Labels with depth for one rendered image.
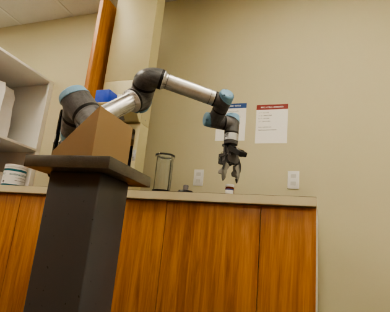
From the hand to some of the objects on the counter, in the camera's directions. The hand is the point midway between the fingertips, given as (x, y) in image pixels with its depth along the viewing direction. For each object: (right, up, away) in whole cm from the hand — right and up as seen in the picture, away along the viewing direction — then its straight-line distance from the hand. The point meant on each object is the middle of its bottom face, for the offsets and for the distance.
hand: (230, 179), depth 178 cm
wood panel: (-87, -17, +59) cm, 106 cm away
